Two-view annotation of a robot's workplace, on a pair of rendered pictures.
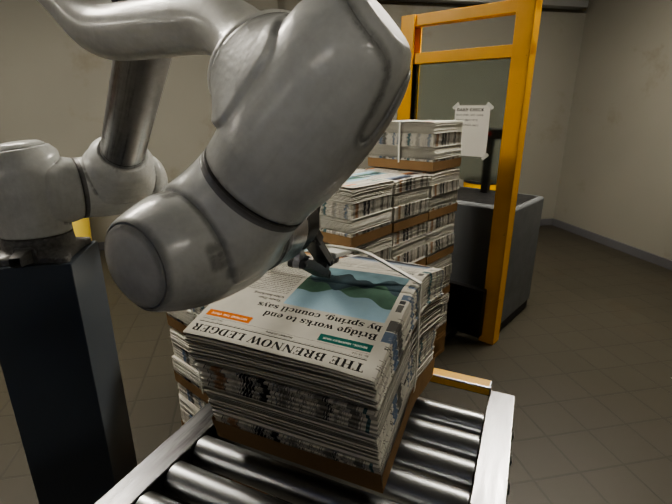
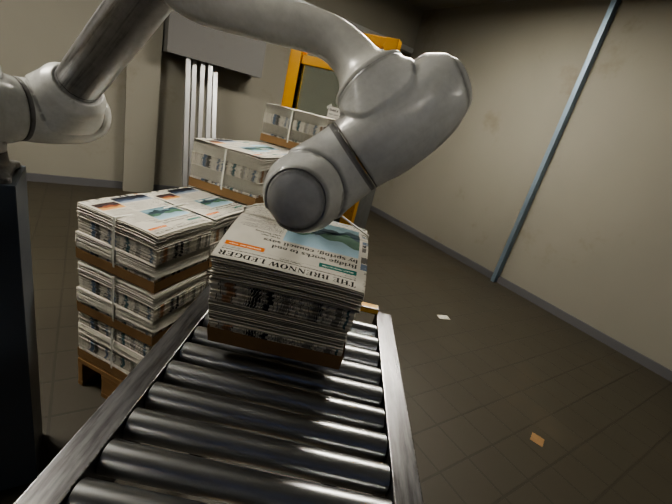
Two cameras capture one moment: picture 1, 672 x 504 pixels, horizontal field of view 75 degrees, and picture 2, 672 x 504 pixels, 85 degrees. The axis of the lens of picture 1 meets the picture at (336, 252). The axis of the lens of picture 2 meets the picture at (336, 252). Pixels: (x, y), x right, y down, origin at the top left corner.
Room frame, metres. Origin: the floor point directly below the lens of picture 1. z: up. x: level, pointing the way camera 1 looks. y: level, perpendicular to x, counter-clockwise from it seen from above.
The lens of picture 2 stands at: (-0.08, 0.28, 1.33)
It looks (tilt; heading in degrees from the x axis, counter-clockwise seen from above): 20 degrees down; 334
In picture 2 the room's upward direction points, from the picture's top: 14 degrees clockwise
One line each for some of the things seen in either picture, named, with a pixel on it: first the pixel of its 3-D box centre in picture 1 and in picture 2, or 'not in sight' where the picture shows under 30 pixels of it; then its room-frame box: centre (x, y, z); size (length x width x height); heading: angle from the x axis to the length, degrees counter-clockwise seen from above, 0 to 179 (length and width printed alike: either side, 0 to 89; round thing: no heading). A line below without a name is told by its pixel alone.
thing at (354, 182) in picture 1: (337, 179); (243, 147); (1.82, -0.01, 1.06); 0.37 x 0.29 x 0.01; 50
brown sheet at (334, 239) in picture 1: (336, 227); (237, 188); (1.82, 0.00, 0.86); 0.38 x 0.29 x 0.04; 50
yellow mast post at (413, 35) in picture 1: (404, 177); (280, 154); (2.81, -0.44, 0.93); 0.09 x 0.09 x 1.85; 49
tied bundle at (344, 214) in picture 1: (336, 207); (239, 171); (1.82, 0.00, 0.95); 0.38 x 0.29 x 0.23; 50
